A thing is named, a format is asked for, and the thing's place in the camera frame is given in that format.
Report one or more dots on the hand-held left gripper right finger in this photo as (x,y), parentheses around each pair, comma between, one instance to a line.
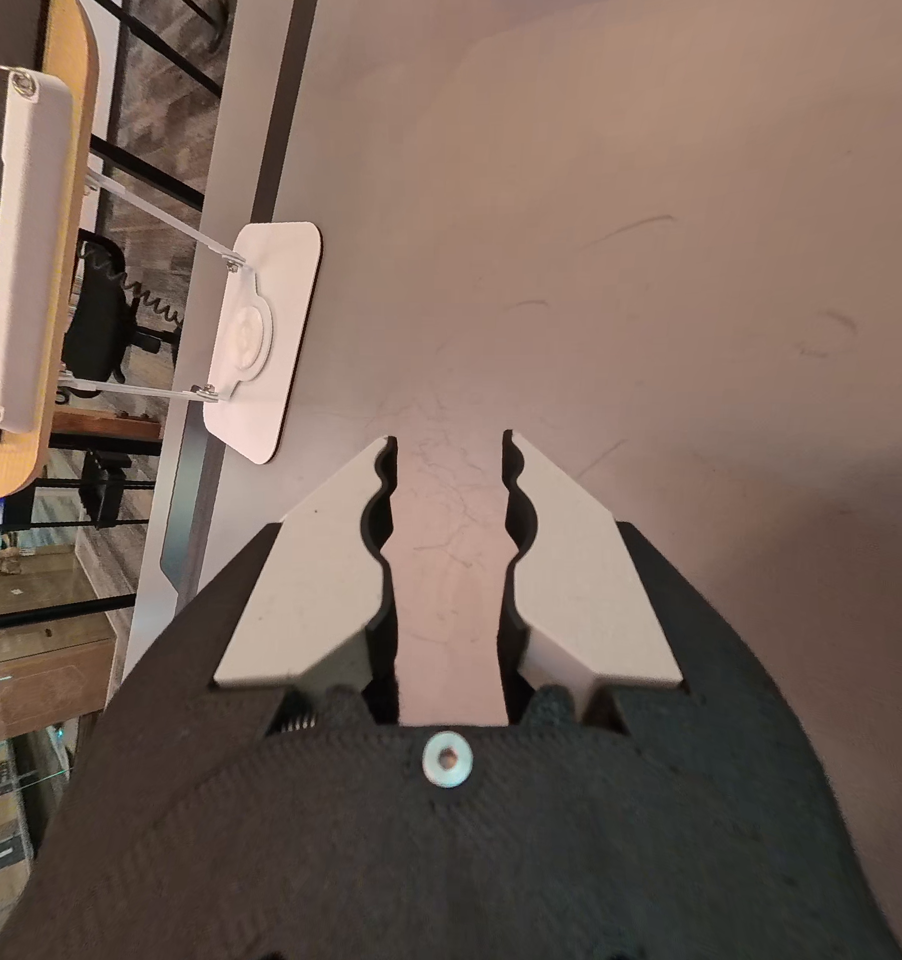
(593,592)

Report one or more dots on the white mounted device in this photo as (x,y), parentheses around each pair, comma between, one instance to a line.
(31,262)

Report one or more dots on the grey table leg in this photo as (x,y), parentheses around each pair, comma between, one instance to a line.
(188,525)

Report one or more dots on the black office chair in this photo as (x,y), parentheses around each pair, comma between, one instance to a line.
(98,330)

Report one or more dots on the black metal railing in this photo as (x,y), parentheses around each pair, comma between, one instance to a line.
(158,46)

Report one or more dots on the brown wooden shelf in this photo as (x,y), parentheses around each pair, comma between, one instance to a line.
(106,427)

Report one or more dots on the small black stand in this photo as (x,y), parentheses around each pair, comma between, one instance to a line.
(106,487)

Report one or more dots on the metal stand rod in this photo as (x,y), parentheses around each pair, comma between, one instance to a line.
(158,214)
(128,390)

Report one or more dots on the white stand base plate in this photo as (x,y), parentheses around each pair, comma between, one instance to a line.
(289,300)

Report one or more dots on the wooden cabinet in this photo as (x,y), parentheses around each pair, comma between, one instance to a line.
(38,690)

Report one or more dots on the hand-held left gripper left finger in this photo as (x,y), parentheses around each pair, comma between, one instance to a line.
(308,585)

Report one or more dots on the light wooden board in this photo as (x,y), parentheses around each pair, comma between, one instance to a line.
(16,469)

